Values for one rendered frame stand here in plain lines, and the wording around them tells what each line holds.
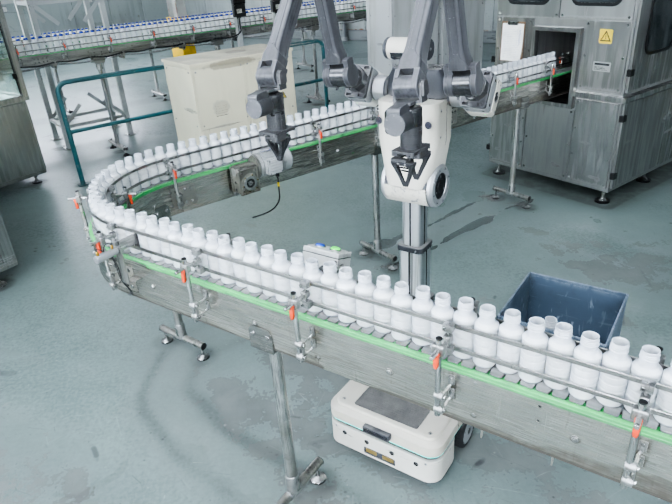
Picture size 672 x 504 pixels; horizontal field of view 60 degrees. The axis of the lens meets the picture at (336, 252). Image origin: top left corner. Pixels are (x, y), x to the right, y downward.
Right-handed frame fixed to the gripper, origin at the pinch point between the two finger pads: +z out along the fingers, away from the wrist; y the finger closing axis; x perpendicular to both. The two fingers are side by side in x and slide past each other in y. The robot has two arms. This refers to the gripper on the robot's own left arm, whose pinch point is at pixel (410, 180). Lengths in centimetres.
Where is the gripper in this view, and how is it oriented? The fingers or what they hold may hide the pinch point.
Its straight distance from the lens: 158.6
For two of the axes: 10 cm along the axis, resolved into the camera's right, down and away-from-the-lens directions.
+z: 0.6, 9.0, 4.4
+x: -8.2, -2.1, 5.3
